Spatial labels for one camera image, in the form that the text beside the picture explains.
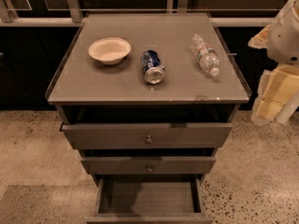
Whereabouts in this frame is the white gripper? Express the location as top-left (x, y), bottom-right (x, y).
top-left (248, 3), bottom-right (299, 125)

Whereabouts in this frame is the blue pepsi can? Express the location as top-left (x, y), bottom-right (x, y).
top-left (140, 49), bottom-right (165, 85)

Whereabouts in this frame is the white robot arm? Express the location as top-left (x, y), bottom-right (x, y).
top-left (248, 0), bottom-right (299, 125)

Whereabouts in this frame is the grey drawer cabinet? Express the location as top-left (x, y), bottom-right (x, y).
top-left (45, 12), bottom-right (252, 224)

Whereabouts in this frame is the grey top drawer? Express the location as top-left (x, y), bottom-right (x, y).
top-left (62, 123), bottom-right (232, 149)

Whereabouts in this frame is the grey middle drawer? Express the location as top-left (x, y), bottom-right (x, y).
top-left (81, 156), bottom-right (216, 175)

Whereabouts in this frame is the grey open bottom drawer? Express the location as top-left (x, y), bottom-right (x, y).
top-left (86, 175), bottom-right (213, 224)

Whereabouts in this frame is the clear plastic water bottle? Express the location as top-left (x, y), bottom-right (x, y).
top-left (191, 34), bottom-right (220, 77)

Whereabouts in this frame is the metal window railing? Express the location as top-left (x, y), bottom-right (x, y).
top-left (0, 0), bottom-right (288, 27)

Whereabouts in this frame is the white paper bowl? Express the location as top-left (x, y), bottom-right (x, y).
top-left (88, 37), bottom-right (131, 65)

